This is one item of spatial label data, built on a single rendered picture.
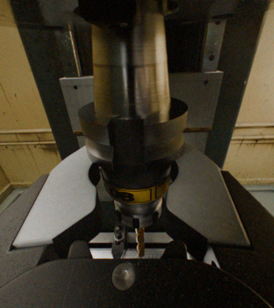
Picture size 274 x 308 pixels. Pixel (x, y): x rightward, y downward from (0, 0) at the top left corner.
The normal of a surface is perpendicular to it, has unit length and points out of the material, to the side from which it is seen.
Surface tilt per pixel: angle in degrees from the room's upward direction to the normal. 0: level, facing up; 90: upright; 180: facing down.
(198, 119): 90
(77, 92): 90
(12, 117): 90
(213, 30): 90
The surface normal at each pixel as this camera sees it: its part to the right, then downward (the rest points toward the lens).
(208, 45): -0.02, 0.52
